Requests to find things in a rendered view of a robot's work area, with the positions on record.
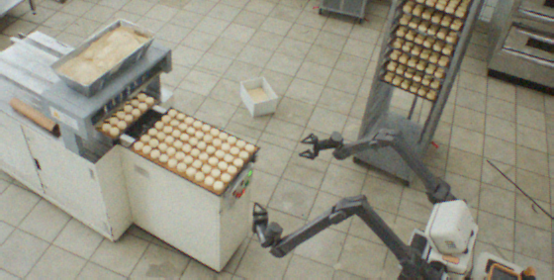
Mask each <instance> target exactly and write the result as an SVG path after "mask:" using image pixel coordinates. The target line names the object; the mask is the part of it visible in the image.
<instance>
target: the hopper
mask: <svg viewBox="0 0 554 280"><path fill-rule="evenodd" d="M120 28H124V29H127V30H131V31H132V32H133V33H135V34H136V35H138V36H139V37H142V38H147V39H149V40H148V41H147V42H145V43H144V44H143V45H141V46H140V47H138V48H136V49H135V51H133V52H132V53H130V54H129V55H128V56H126V57H125V58H123V59H122V61H120V62H118V63H116V64H114V65H113V66H112V67H111V68H110V69H108V70H107V71H106V72H104V73H103V74H101V76H99V77H98V78H97V79H95V80H94V81H92V83H91V84H89V85H88V86H86V85H84V84H83V83H81V82H78V81H77V80H75V79H73V78H71V77H70V76H66V75H64V74H63V73H60V71H62V70H63V68H64V67H65V66H67V65H69V64H71V63H72V62H73V61H74V60H76V59H77V57H80V55H82V54H83V53H85V52H87V51H89V50H90V49H92V48H93V47H96V46H97V45H98V43H100V42H101V41H103V40H104V39H106V38H107V37H108V36H109V35H110V34H112V32H116V31H117V30H119V29H120ZM157 35H158V34H157V33H155V32H152V31H151V30H148V29H146V28H143V27H141V26H137V25H135V24H132V23H131V22H128V21H126V20H124V19H120V20H118V21H116V22H113V23H112V24H111V25H109V26H108V27H106V28H104V29H103V30H101V32H99V33H97V34H96V35H94V36H93V37H91V38H90V39H89V40H87V41H86V42H84V43H83V44H82V45H80V46H79V47H76V48H74V49H73V50H71V51H69V52H68V53H67V54H66V55H64V56H62V57H61V58H60V59H58V60H57V61H55V62H54V63H53V64H51V65H50V66H48V67H47V68H50V69H51V71H52V72H53V73H54V74H56V75H57V77H58V78H60V79H61V80H62V82H63V83H64V84H65V85H66V86H67V87H69V88H70V89H74V90H76V91H77V92H79V93H81V94H83V95H84V96H86V97H88V98H90V96H92V95H93V94H95V93H96V92H97V91H99V89H100V88H102V87H103V86H105V85H106V84H107V83H109V81H112V80H113V79H114V78H116V77H117V76H119V75H120V73H122V72H123V71H124V70H126V69H127V68H128V67H130V66H131V65H132V64H133V63H134V62H136V61H137V60H138V59H140V58H141V57H142V56H144V55H145V54H146V52H147V50H148V49H149V47H150V45H151V44H152V42H153V41H154V39H155V37H156V36H157ZM95 42H96V43H95ZM72 60H73V61H72Z"/></svg>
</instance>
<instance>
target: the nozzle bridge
mask: <svg viewBox="0 0 554 280"><path fill-rule="evenodd" d="M171 70H172V48H171V47H165V46H162V45H161V44H158V43H156V42H152V44H151V45H150V47H149V49H148V50H147V52H146V54H145V55H144V56H142V57H141V58H140V59H138V60H137V61H136V62H134V63H133V64H132V65H131V66H130V67H128V68H127V69H126V70H124V71H123V72H122V73H120V75H119V76H117V77H116V78H114V79H113V80H112V81H109V83H107V84H106V85H105V86H103V87H102V88H100V89H99V91H97V92H96V93H95V94H93V95H92V96H90V98H88V97H86V96H84V95H83V94H81V93H79V92H77V91H76V90H74V89H70V88H69V87H67V86H66V85H65V84H64V83H63V82H62V80H61V79H59V80H58V81H56V83H54V84H53V85H51V86H50V88H49V89H47V90H46V91H44V92H43V93H42V94H39V95H40V98H41V101H42V104H43V110H44V113H45V116H46V118H48V119H51V120H53V121H55V122H56V123H57V124H59V127H60V133H61V136H62V139H63V143H64V146H65V147H66V148H68V149H69V150H71V151H73V152H74V153H75V154H77V155H79V156H81V155H82V154H83V153H84V152H85V150H84V147H83V143H82V138H84V139H86V140H90V139H91V138H93V137H94V136H95V134H94V130H95V129H96V128H98V126H99V125H100V124H102V123H103V122H104V121H105V120H107V118H108V117H111V116H112V115H113V114H114V113H116V112H117V110H118V109H120V108H121V107H122V106H124V105H125V104H126V103H127V102H128V101H129V100H130V99H131V98H133V97H134V96H135V95H138V93H139V92H140V91H141V90H142V89H143V88H144V87H146V86H148V87H150V88H152V89H154V90H156V91H157V90H158V89H159V88H160V87H161V86H160V76H159V75H160V74H161V73H162V72H165V73H167V74H168V73H170V71H171ZM147 71H148V78H145V79H144V82H141V81H140V76H141V75H142V74H143V76H144V77H147ZM135 80H137V81H138V83H140V84H138V87H137V88H135V87H134V90H130V93H129V94H128V93H127V96H125V97H123V99H120V98H119V101H118V102H116V105H115V106H113V105H112V102H111V108H110V109H107V110H108V111H107V112H105V111H104V107H103V106H104V105H105V104H106V103H107V107H110V102H109V100H111V99H113V98H115V100H118V97H117V96H118V95H119V93H120V92H121V91H122V92H123V95H126V89H125V88H127V87H128V86H129V85H130V88H131V89H133V81H135Z"/></svg>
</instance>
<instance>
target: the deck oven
mask: <svg viewBox="0 0 554 280"><path fill-rule="evenodd" d="M488 33H489V43H488V56H487V63H488V74H487V76H489V77H491V78H495V79H498V80H501V81H505V82H510V83H513V84H516V85H519V86H523V87H526V88H529V89H532V90H535V91H539V92H541V93H544V94H548V95H551V96H554V0H498V3H497V5H496V6H495V11H494V13H493V14H492V17H491V21H490V23H489V31H488Z"/></svg>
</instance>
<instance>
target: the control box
mask: <svg viewBox="0 0 554 280"><path fill-rule="evenodd" d="M250 171H252V172H251V174H250V176H248V174H249V172H250ZM252 175H253V165H252V164H250V163H248V164H247V165H246V167H245V168H244V169H243V170H242V171H241V173H240V174H239V175H238V176H237V178H236V179H235V180H234V182H233V184H232V185H231V186H230V187H231V189H230V195H229V196H228V197H227V198H226V199H225V208H227V209H229V210H230V209H231V207H232V206H233V205H234V204H235V202H237V201H238V200H239V197H240V196H241V195H242V191H243V189H244V191H245V190H246V188H247V187H248V186H249V185H250V183H251V182H252ZM242 180H244V181H243V183H242V185H240V183H241V181H242ZM247 180H249V183H248V185H247V186H246V185H245V182H246V181H247ZM235 190H236V193H235V195H233V192H234V191H235ZM237 193H239V194H240V195H239V196H238V198H237V197H236V195H237Z"/></svg>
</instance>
